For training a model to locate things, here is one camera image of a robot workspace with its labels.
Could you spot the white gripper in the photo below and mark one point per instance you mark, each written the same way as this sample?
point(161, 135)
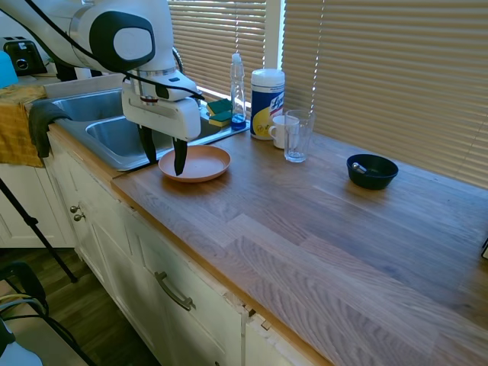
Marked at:
point(164, 116)

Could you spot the orange plastic plate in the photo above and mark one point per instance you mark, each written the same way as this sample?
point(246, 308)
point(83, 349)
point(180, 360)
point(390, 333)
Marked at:
point(206, 162)

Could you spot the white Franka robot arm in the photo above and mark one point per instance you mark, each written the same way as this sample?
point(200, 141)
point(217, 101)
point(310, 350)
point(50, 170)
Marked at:
point(95, 23)

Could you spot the stainless steel double sink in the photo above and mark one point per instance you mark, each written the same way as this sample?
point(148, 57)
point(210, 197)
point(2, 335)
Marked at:
point(110, 137)

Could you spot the white ceramic mug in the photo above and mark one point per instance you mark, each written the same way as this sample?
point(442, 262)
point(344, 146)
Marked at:
point(278, 131)

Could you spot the yellow green sponge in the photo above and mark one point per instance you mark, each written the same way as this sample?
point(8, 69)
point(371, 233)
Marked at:
point(220, 119)
point(219, 105)

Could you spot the clear dish soap bottle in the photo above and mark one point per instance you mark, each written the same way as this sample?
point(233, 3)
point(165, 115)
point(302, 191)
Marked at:
point(238, 95)

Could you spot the round metal cabinet knob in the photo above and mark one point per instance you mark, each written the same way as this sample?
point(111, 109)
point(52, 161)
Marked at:
point(75, 209)
point(79, 217)

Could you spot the white kitchen cabinet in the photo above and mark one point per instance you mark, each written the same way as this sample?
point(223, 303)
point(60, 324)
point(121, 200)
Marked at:
point(126, 251)

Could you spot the Lysol wipes canister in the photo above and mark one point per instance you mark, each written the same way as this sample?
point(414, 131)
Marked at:
point(267, 103)

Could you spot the narrow beige window blind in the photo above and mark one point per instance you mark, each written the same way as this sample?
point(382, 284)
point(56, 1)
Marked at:
point(217, 38)

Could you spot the grey dish cloth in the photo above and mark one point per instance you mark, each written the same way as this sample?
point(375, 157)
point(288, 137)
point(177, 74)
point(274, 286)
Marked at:
point(40, 122)

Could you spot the clear drinking glass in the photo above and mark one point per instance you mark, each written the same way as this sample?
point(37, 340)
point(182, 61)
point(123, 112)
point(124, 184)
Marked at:
point(301, 141)

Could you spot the yellow patterned towel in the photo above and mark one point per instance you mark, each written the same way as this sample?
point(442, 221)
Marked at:
point(13, 126)

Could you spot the black toaster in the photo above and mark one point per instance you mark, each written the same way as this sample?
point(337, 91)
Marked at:
point(24, 57)

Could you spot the light blue plastic object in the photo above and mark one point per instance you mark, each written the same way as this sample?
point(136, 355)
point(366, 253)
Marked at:
point(7, 70)

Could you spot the small metal utensil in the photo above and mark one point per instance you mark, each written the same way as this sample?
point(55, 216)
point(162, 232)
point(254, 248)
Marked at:
point(359, 167)

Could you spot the dark blue bowl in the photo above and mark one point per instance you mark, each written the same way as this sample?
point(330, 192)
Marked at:
point(371, 179)

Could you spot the wide beige window blind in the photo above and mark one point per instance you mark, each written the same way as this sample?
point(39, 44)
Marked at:
point(389, 68)

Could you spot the black camera tripod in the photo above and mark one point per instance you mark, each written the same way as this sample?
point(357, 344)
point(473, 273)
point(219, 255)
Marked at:
point(42, 238)

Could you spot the white window frame post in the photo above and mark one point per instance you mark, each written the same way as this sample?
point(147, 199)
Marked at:
point(275, 34)

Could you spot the black metal frame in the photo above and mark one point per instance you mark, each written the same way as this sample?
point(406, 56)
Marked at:
point(28, 282)

